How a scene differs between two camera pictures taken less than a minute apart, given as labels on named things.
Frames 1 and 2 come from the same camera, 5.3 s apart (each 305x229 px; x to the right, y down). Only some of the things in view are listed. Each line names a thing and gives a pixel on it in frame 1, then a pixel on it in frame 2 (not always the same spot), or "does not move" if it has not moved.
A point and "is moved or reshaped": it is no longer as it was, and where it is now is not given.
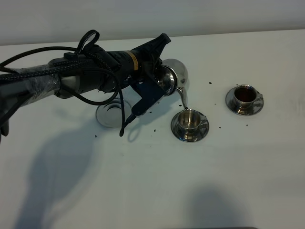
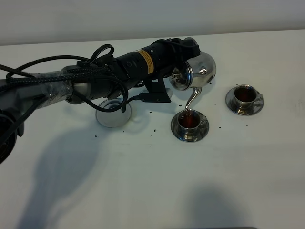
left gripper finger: x=149 y=53 → x=189 y=47
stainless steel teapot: x=171 y=75 is moved or reshaped
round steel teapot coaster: x=110 y=115 does not move
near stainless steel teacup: x=189 y=121 does not move
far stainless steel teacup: x=245 y=96 does not move
